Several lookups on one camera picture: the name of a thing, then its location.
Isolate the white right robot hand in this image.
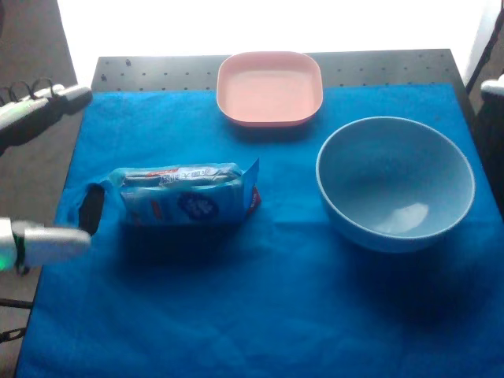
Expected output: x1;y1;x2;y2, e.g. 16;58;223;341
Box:
0;80;94;276

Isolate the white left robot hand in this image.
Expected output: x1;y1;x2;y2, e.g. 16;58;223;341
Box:
480;77;504;98

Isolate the blue snack package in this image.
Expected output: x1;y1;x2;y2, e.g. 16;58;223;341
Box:
108;157;263;228

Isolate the light blue bowl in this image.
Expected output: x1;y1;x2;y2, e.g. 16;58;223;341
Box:
316;116;476;254

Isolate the blue cloth with hole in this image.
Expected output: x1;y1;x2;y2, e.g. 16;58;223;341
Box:
15;83;504;378

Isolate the pink square plate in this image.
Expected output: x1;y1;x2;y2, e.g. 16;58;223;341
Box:
216;50;324;129

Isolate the thin black cable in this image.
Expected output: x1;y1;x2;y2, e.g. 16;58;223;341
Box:
0;328;27;344
0;298;33;310

